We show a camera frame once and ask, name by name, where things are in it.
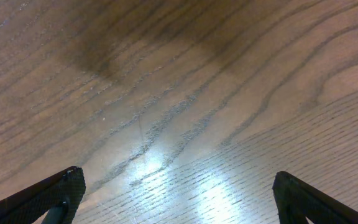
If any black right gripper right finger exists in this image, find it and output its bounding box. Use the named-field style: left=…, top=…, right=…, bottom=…
left=273, top=171, right=358, bottom=224

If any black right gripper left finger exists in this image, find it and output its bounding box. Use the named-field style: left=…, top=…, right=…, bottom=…
left=0, top=166, right=86, bottom=224

